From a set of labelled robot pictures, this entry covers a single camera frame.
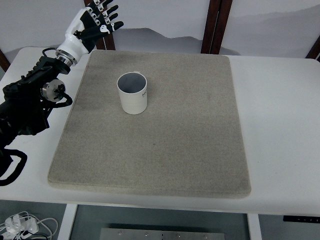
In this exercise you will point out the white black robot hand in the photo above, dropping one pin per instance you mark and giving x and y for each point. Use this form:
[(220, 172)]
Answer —
[(72, 48)]

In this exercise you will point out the white ribbed cup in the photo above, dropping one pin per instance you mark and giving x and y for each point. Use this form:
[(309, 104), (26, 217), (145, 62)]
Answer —
[(132, 89)]

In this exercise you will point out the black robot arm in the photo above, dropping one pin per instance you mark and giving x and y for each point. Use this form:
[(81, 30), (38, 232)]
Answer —
[(29, 101)]

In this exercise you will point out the grey felt mat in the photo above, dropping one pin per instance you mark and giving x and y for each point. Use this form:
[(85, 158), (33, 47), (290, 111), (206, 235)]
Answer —
[(186, 143)]

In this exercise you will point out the white table leg left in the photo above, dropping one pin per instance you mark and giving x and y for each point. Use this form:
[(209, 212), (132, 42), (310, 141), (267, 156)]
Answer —
[(67, 222)]

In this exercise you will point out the white table leg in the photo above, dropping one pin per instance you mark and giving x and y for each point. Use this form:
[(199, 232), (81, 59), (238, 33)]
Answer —
[(254, 226), (67, 222)]

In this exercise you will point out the white table leg right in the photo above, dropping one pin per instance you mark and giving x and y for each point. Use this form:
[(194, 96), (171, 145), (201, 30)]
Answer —
[(254, 226)]

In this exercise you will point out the black table control panel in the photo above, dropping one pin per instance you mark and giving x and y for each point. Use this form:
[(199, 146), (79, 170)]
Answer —
[(301, 219)]

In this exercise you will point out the brown wooden screen frame left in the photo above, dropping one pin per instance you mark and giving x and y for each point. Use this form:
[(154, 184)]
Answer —
[(106, 42)]

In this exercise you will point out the brown wooden screen frame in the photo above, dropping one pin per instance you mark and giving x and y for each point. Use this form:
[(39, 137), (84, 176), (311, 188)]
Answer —
[(314, 52), (215, 26), (106, 42)]

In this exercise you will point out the brown wooden screen frame middle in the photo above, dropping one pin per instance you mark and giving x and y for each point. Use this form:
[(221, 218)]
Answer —
[(215, 26)]

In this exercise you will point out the metal base plate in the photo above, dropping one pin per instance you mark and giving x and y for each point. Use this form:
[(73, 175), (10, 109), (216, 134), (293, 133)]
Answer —
[(157, 232)]

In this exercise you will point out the brown wooden screen frame right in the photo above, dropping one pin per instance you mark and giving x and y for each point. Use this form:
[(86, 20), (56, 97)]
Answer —
[(314, 52)]

